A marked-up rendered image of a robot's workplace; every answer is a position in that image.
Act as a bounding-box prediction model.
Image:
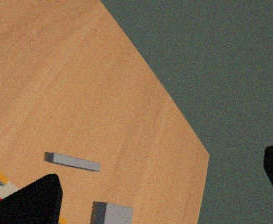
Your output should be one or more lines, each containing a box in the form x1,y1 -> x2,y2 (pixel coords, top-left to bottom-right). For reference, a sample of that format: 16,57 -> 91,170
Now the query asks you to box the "grey rectangular bar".
47,152 -> 101,171

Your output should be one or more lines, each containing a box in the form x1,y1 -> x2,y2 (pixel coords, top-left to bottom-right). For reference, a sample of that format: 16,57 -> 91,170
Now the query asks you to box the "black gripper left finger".
0,173 -> 63,224

